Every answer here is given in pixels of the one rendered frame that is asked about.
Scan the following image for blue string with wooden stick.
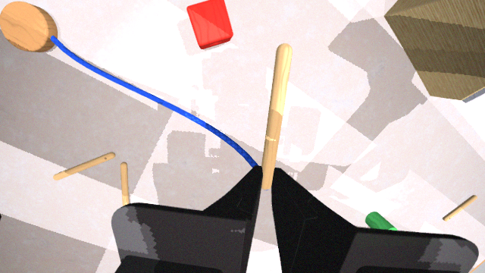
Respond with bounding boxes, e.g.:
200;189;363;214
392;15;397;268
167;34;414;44
51;36;293;191

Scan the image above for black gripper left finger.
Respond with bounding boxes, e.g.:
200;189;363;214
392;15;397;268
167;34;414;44
111;165;263;273

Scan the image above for round wooden disc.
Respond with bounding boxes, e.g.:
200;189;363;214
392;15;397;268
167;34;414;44
0;1;58;52

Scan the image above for red cube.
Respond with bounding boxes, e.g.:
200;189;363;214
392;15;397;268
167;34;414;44
187;0;233;49

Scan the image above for green cylinder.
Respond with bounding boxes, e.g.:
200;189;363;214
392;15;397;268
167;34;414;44
365;212;397;231

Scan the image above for thin wooden stick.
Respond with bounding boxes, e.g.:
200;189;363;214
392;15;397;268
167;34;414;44
443;195;477;221
53;152;115;180

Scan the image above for tan wooden stick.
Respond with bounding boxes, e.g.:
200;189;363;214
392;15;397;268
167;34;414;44
120;162;130;206

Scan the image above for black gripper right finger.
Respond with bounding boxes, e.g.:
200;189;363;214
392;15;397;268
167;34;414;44
271;168;479;273

